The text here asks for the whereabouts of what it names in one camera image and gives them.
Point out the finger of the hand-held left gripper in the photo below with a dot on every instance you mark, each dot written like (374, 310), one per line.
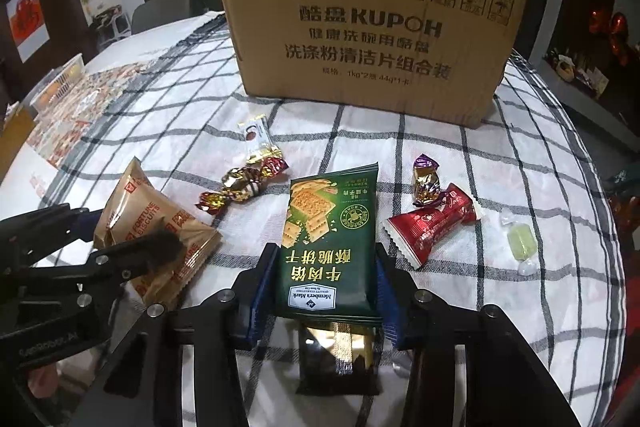
(150, 252)
(92, 225)

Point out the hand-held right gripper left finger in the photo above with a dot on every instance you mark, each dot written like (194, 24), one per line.
(261, 287)

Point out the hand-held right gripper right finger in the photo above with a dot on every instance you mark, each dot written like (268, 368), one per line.
(389, 289)

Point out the tan biscuit packet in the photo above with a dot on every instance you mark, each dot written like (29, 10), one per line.
(197, 252)
(135, 207)

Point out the red snack packet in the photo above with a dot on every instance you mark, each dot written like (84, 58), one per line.
(435, 219)

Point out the black and gold snack packet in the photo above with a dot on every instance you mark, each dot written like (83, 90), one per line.
(335, 357)

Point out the green cracker packet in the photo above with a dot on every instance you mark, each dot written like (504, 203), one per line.
(325, 227)

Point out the gold and red twisted candy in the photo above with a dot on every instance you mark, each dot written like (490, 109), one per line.
(272, 167)
(239, 179)

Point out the gold candy with violet-blue ends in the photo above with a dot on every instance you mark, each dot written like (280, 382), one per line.
(425, 182)

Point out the green candy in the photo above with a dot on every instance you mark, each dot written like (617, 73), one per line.
(517, 239)

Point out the white and gold snack packet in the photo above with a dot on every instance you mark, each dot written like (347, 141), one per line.
(255, 137)

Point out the brown cardboard box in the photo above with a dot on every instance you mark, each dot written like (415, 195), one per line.
(350, 7)

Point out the orange patterned cloth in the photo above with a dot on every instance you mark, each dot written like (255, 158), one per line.
(85, 107)

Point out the clear plastic basket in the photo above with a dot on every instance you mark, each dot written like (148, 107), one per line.
(57, 82)

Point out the black and white checked cloth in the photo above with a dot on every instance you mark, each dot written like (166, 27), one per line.
(450, 147)

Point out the grey chair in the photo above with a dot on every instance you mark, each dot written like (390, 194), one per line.
(160, 9)

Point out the grey sideboard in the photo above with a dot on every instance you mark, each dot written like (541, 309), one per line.
(590, 104)

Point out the red balloons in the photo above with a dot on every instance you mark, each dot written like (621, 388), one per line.
(617, 32)

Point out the red wall poster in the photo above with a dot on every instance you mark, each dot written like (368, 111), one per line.
(27, 24)

